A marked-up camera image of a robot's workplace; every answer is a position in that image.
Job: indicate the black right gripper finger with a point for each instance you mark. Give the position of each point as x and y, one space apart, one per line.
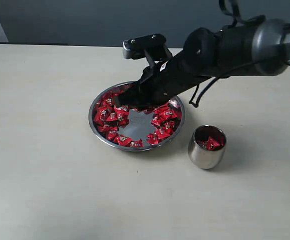
133 97

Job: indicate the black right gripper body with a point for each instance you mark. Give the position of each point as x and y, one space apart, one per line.
165 83

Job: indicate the red candies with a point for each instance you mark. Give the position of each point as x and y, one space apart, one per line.
211 144

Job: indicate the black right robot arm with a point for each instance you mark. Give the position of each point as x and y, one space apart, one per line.
253 49

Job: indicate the round stainless steel plate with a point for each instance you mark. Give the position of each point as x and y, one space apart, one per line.
134 122

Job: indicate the stainless steel cup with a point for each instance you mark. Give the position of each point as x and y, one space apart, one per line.
200 157

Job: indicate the red candy far left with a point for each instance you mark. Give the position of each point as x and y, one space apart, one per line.
101 116

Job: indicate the red candy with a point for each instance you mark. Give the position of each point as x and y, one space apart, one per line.
161 134
122 140
136 144
152 139
101 116

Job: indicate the red candy front left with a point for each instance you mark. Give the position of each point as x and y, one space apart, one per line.
122 140

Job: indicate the red candy front right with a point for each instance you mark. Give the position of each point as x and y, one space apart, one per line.
152 139

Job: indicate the red candy right lower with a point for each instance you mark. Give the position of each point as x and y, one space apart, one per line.
161 134

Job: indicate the red candy front centre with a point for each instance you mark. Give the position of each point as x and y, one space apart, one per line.
136 144

